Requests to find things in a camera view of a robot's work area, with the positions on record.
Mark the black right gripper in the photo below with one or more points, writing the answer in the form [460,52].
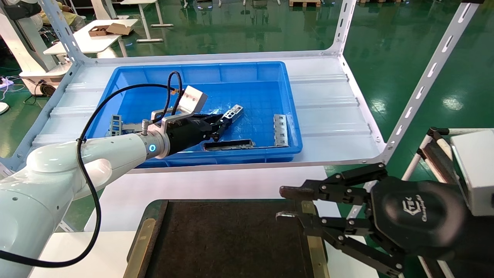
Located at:
[420,216]

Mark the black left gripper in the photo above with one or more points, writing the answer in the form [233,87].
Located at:
[185,135]

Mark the perforated grey metal part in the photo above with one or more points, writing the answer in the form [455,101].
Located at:
[235,112]

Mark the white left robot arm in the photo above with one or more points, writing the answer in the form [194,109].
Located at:
[58,173]

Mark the slotted flat metal part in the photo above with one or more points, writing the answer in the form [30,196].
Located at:
[280,131]

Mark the black container tray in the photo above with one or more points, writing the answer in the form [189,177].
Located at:
[231,239]

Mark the large blue plastic bin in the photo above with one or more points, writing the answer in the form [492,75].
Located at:
[251,92]

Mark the white metal shelf rack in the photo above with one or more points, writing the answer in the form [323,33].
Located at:
[328,116]

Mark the white desk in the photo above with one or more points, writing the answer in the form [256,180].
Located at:
[144,19]

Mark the open cardboard box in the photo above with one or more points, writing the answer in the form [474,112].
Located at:
[119,28]

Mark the wooden pallet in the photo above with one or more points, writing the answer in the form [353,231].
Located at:
[305,3]

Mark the white table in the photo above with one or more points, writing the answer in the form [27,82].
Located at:
[77,40]

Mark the person in yellow coat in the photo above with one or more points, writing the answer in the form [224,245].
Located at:
[71,17]

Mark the white wheeled robot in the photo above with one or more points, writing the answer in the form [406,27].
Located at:
[27,50]

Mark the white power strip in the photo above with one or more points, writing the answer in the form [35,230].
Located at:
[5,82]

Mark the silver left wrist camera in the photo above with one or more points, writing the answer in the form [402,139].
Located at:
[193,99]

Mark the dark rectangular frame part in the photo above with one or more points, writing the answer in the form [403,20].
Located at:
[249,144]

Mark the perforated metal bracket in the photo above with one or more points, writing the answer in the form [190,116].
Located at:
[115,125]

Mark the pipe frame cart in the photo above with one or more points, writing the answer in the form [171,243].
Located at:
[432,150]

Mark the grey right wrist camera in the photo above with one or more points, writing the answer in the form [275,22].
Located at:
[476,173]

